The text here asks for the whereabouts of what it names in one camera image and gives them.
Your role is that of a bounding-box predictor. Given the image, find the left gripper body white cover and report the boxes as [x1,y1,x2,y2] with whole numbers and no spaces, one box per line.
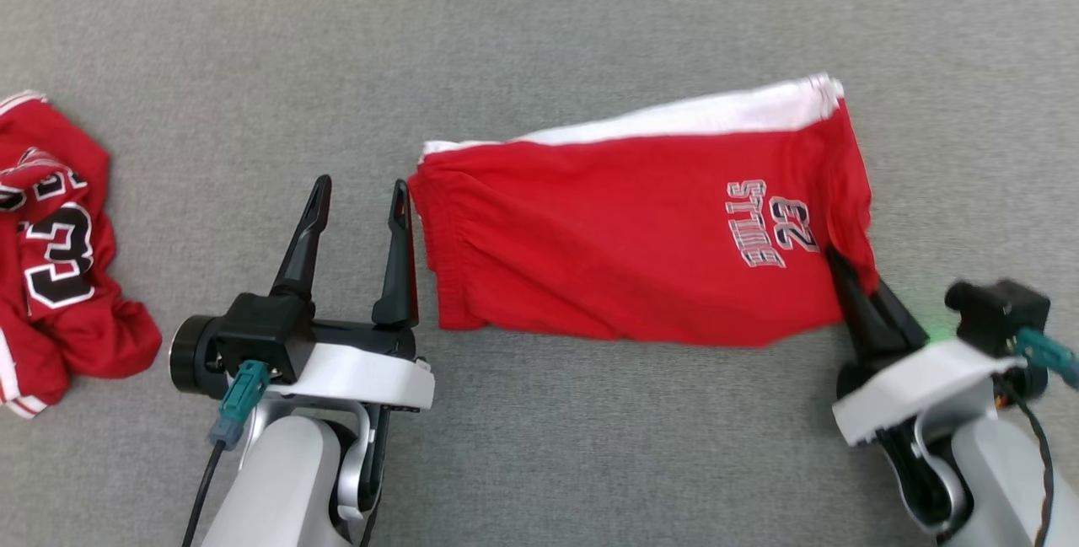
[270,319,436,411]

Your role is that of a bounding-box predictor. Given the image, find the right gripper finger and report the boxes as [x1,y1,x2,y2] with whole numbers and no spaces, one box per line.
[872,277,930,351]
[825,246,896,363]

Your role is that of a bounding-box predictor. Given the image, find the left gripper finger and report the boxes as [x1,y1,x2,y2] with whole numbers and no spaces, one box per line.
[271,174,332,306]
[371,179,421,329]

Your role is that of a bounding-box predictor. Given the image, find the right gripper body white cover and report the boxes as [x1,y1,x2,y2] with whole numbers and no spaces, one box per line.
[832,337,1026,448]

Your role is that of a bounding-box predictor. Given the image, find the red white basketball jersey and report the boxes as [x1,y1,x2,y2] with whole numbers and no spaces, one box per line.
[0,90,163,420]

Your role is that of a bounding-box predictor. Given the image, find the red white basketball shorts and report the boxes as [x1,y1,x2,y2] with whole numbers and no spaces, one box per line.
[408,72,882,348]

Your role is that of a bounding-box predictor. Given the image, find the left camera cable teal connector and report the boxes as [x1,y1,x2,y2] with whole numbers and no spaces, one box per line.
[181,360,272,547]

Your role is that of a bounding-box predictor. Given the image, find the camera cable teal connector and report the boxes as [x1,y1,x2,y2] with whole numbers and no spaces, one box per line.
[1014,326,1079,389]
[181,360,272,547]

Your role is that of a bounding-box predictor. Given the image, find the right camera cable teal connector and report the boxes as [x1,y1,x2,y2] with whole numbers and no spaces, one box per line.
[1014,326,1079,389]

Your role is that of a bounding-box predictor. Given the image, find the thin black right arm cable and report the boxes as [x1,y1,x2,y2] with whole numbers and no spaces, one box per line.
[999,374,1060,547]

